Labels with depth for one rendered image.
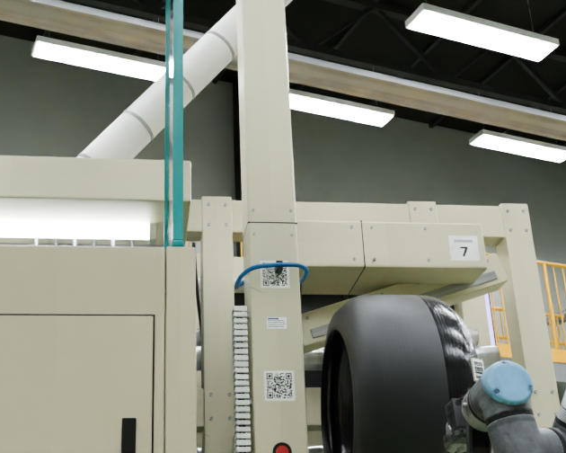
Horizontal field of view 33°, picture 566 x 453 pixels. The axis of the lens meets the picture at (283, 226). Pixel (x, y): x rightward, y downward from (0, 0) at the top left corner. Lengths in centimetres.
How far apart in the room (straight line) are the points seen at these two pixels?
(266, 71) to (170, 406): 139
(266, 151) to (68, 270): 109
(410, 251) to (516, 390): 109
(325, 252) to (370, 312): 50
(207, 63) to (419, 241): 87
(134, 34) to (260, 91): 446
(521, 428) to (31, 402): 86
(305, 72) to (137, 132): 470
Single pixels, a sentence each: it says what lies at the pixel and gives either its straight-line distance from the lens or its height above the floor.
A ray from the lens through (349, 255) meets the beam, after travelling 276.
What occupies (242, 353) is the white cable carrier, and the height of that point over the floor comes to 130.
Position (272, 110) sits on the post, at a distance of 263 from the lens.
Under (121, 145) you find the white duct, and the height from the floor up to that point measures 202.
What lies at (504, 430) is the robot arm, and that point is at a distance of 179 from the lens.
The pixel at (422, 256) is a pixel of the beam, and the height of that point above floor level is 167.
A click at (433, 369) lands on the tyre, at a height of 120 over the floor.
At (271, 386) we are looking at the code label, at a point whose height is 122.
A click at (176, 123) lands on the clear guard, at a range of 171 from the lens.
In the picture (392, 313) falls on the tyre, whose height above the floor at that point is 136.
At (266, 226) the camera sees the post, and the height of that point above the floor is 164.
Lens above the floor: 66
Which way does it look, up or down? 24 degrees up
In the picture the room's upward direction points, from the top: 3 degrees counter-clockwise
